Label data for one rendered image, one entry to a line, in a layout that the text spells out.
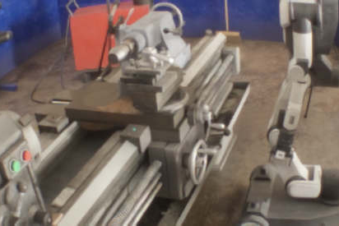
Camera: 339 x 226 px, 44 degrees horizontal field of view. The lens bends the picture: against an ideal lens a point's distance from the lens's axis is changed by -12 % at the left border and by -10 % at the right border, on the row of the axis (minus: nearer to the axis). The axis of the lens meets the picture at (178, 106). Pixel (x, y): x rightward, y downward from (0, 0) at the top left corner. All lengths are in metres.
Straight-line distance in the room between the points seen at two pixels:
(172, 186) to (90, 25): 2.98
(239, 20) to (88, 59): 2.08
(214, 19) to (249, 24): 0.47
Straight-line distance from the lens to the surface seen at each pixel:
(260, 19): 5.85
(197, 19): 6.06
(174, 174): 2.04
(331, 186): 2.58
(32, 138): 1.51
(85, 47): 4.88
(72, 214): 1.60
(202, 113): 2.05
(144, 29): 2.41
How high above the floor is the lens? 1.80
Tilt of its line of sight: 25 degrees down
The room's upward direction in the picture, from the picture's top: 5 degrees counter-clockwise
